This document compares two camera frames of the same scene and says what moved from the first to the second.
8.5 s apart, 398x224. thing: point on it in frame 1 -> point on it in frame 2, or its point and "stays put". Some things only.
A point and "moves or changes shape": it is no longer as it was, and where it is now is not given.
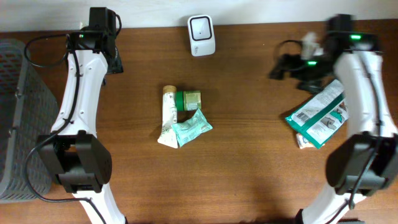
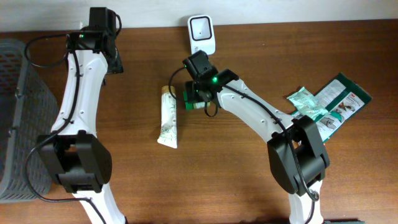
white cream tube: [170, 116] stays put
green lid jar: [188, 100] moves or changes shape
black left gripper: [117, 68] stays put
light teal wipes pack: [191, 127] -> [307, 104]
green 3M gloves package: [319, 117] stays put
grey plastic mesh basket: [28, 110] stays put
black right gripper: [316, 81] -> [190, 98]
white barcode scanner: [201, 35] stays put
